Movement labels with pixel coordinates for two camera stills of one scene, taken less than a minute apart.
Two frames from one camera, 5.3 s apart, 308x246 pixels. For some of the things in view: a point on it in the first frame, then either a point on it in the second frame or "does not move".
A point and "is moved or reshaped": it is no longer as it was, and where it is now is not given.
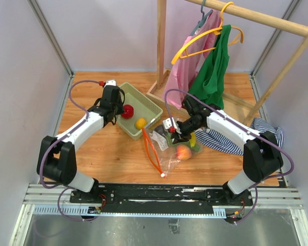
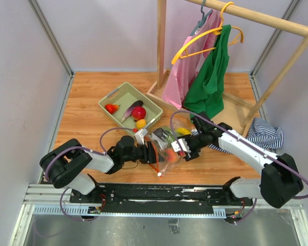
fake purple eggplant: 160,129 → 128,113
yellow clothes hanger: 188,42 does not move
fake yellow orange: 140,123 does not move
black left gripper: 120,108 → 150,154
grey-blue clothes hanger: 204,17 does not move
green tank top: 208,84 does not move
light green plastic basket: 143,106 does not move
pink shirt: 188,64 does not move
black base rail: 155,199 does not move
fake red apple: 128,111 → 138,113
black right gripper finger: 186,136 → 191,156
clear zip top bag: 166,152 is moved or reshaped
